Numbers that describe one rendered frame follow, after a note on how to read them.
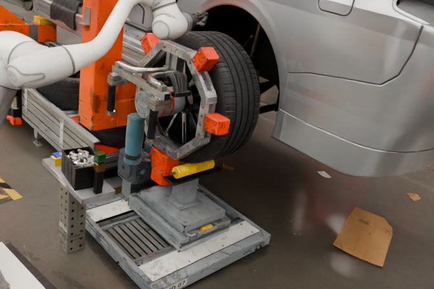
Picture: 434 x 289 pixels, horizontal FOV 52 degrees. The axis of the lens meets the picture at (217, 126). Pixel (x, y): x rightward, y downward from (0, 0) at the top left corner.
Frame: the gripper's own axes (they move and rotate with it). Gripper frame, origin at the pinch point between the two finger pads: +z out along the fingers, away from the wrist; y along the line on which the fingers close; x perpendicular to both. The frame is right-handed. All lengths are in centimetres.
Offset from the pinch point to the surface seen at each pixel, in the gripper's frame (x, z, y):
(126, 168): -97, 1, -28
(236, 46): -11.2, 9.1, 16.2
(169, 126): -61, 2, -7
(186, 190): -94, 1, 10
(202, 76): -22.8, -13.2, 10.5
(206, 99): -29.1, -21.1, 17.3
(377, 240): -120, 68, 121
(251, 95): -28.1, -1.1, 31.8
